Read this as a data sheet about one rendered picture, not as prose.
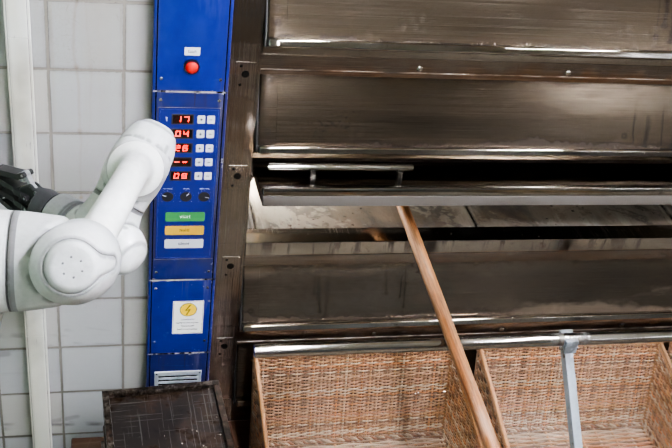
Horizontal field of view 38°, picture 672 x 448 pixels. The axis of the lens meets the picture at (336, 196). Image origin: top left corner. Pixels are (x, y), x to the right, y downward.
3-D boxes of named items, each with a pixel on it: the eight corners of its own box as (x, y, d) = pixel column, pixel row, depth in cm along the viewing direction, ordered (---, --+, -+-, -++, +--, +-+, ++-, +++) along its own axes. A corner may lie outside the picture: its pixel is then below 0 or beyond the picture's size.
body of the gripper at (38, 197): (38, 202, 183) (5, 183, 187) (40, 239, 187) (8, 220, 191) (69, 187, 188) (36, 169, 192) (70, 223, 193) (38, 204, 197)
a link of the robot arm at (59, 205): (58, 254, 184) (36, 241, 187) (94, 234, 191) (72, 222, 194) (56, 215, 179) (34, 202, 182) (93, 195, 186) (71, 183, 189)
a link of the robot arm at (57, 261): (123, 210, 137) (22, 208, 134) (119, 214, 119) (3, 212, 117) (121, 303, 137) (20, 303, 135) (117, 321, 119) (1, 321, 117)
